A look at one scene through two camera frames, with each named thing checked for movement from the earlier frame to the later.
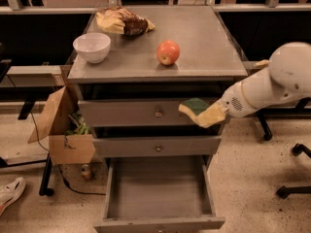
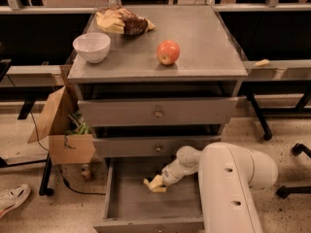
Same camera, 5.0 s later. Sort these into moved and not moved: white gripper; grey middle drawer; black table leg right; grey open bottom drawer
Moved: white gripper
Not moved: grey open bottom drawer; grey middle drawer; black table leg right
